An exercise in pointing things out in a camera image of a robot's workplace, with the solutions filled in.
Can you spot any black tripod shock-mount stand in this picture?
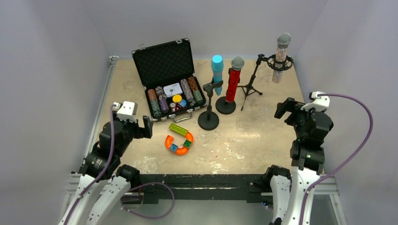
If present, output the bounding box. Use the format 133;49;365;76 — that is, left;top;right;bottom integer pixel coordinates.
238;54;294;111

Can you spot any round-base mic stand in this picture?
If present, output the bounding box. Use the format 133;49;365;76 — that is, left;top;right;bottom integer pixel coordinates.
198;79;223;131
215;69;236;115

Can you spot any glitter microphone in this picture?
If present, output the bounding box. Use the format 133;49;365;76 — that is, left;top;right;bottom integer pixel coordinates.
272;32;291;83

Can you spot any red microphone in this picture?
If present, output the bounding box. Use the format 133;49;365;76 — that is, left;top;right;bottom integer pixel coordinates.
226;56;245;102

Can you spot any blue microphone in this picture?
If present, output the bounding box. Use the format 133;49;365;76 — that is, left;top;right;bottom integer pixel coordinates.
211;55;224;83

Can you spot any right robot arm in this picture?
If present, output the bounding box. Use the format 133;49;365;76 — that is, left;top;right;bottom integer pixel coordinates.
265;93;334;225

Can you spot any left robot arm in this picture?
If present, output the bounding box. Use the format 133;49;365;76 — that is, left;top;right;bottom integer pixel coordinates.
59;114;153;225

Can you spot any lime green toy brick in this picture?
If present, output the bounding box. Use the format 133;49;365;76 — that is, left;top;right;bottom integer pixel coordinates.
169;123;189;137

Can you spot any blue toy brick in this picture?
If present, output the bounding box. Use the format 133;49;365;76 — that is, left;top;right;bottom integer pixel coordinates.
170;145;178;152

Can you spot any yellow poker chip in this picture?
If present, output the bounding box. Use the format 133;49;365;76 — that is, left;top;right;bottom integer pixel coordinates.
172;94;183;103

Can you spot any orange curved toy track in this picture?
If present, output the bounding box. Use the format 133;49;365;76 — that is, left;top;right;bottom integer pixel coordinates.
165;132;194;156

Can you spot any dark green toy brick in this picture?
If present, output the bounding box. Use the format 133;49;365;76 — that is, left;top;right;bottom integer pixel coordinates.
183;140;192;149

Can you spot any white card deck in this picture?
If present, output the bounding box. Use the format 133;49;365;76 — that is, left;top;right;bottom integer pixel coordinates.
163;82;183;98

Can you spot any black poker chip case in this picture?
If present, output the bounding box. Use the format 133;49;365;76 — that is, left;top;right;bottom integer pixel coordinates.
131;38;207;122

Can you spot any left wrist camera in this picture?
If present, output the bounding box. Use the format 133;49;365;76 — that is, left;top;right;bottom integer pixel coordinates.
113;101;138;123

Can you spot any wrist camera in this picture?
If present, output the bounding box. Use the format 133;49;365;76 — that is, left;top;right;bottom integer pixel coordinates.
113;101;138;123
301;91;330;112

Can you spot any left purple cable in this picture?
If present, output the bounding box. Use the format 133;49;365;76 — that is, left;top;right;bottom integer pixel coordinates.
62;104;120;225

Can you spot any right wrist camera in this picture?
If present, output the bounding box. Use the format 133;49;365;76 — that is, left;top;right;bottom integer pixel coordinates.
301;91;330;112

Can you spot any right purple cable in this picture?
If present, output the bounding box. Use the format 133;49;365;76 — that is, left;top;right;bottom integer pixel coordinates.
298;93;374;225

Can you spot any purple loop cable under table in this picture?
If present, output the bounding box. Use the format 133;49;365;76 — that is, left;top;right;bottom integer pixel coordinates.
120;182;176;220

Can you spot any black front table rail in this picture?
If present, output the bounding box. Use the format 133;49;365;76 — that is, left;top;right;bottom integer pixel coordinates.
140;174;272;203

